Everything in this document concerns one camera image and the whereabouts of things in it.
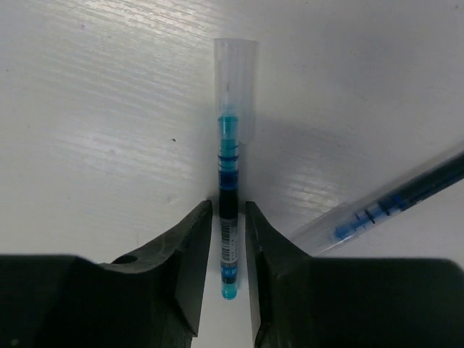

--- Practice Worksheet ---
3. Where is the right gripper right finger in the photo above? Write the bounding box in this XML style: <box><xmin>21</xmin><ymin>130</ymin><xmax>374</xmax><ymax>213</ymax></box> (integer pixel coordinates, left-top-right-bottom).
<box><xmin>245</xmin><ymin>202</ymin><xmax>463</xmax><ymax>347</ymax></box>

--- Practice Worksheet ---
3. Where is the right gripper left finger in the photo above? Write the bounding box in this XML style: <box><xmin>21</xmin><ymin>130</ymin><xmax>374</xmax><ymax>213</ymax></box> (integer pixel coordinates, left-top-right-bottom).
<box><xmin>1</xmin><ymin>200</ymin><xmax>212</xmax><ymax>347</ymax></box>

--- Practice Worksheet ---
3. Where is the dark blue gel pen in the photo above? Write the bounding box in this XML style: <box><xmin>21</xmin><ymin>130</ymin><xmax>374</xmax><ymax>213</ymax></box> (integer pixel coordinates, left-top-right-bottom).
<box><xmin>290</xmin><ymin>141</ymin><xmax>463</xmax><ymax>256</ymax></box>

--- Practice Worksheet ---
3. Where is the teal gel pen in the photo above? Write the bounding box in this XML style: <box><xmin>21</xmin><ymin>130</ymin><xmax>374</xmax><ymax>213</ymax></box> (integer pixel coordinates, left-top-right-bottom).
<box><xmin>214</xmin><ymin>38</ymin><xmax>257</xmax><ymax>300</ymax></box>

